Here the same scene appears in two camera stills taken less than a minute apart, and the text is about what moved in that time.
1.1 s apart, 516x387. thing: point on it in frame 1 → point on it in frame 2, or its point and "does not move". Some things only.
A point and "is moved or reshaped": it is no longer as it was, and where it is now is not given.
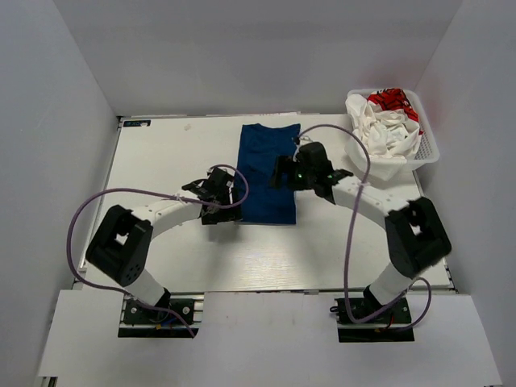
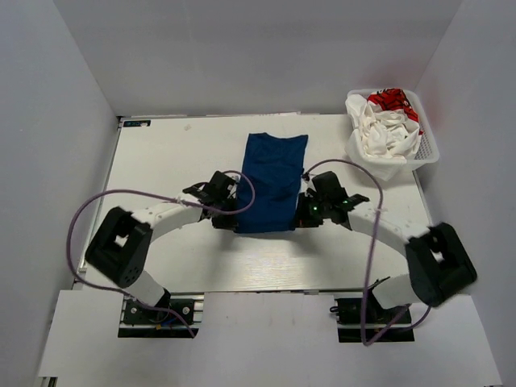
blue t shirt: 260,148 is moved or reshaped
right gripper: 285,164 → 303,218
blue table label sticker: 137,123 does not move
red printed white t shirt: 393,99 does not move
